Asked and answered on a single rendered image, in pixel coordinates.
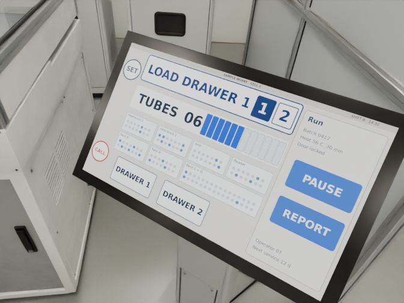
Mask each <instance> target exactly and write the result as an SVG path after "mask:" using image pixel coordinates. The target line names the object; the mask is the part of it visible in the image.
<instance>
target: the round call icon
mask: <svg viewBox="0 0 404 303"><path fill-rule="evenodd" d="M111 148H112V144H110V143H108V142H106V141H104V140H102V139H100V138H98V137H96V139H95V140H94V143H93V146H92V148H91V151H90V154H89V156H88V157H89V158H90V159H92V160H94V161H96V162H98V163H100V164H102V165H104V166H105V164H106V161H107V158H108V156H109V153H110V151H111Z"/></svg>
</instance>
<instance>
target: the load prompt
mask: <svg viewBox="0 0 404 303"><path fill-rule="evenodd" d="M139 80H142V81H144V82H148V83H149V84H153V85H155V86H158V87H161V88H164V89H166V90H169V91H172V92H174V93H177V94H179V95H182V96H185V97H188V98H190V99H193V100H196V101H198V102H201V103H204V104H206V105H209V106H212V107H214V108H217V109H220V110H222V111H225V112H228V113H231V114H233V115H236V116H238V117H241V118H244V119H246V120H249V121H252V122H255V123H257V124H261V125H262V126H266V127H268V128H271V129H273V130H276V131H279V132H281V133H285V134H287V135H290V136H292V135H293V132H294V130H295V127H296V125H297V123H298V121H299V118H300V116H301V114H302V111H303V109H304V106H305V105H303V104H301V103H298V102H294V101H292V100H289V99H285V98H283V97H280V96H276V95H274V94H271V93H267V92H265V91H262V90H258V89H255V88H252V87H249V86H246V85H243V84H240V83H237V82H234V81H231V80H228V79H225V78H222V77H219V76H215V75H212V74H210V73H206V72H203V71H201V70H197V69H194V68H192V67H188V66H185V65H183V64H179V63H176V62H174V61H170V60H166V59H164V58H161V57H157V56H155V55H152V54H149V56H148V59H147V62H146V64H145V67H144V70H143V71H142V74H141V77H140V79H139Z"/></svg>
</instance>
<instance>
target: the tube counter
mask: <svg viewBox="0 0 404 303"><path fill-rule="evenodd" d="M179 127H181V128H182V129H185V130H188V131H190V132H192V133H194V134H197V135H199V136H202V137H204V138H207V139H209V140H211V141H213V142H216V143H218V144H220V145H223V146H226V147H228V148H230V149H233V150H235V151H237V152H239V153H242V154H245V155H247V156H249V157H252V158H254V159H257V160H258V161H261V162H264V163H266V164H268V165H271V166H273V167H275V168H278V167H279V165H280V162H281V160H282V158H283V156H284V153H285V151H286V148H287V146H288V144H289V142H287V141H285V140H282V139H279V138H276V137H274V136H272V135H268V134H266V133H263V132H261V131H259V130H255V129H253V128H250V127H248V126H245V125H242V124H240V123H237V122H235V121H232V120H229V119H227V118H224V117H222V116H219V115H216V114H213V113H211V112H209V111H205V110H203V109H200V108H198V107H196V106H192V105H190V104H188V107H187V108H186V111H185V114H184V116H183V118H182V121H181V124H180V126H179Z"/></svg>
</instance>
